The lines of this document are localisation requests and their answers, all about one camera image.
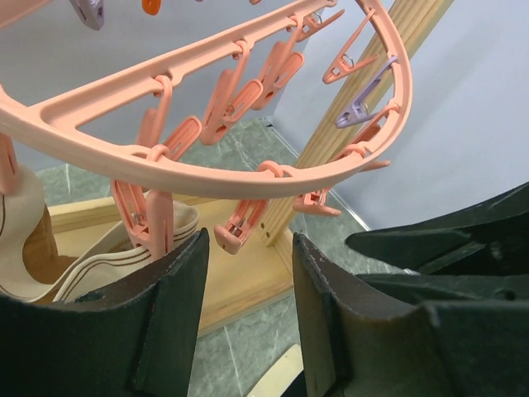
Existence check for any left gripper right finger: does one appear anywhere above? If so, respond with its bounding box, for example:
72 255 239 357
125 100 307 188
293 234 528 396

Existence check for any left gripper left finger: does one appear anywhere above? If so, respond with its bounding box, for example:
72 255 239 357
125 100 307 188
1 229 210 396

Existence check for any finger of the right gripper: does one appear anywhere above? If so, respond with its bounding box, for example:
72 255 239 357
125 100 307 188
345 184 528 298

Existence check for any pink round clip hanger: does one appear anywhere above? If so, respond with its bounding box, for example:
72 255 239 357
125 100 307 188
1 1 412 254

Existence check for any black underwear beige waistband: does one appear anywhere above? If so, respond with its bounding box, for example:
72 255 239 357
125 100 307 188
247 344 303 397

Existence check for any brown underwear striped waistband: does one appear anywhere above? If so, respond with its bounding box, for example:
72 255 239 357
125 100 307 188
0 163 202 305

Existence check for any wooden hanging rack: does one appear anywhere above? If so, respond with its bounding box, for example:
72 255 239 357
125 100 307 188
50 1 451 335

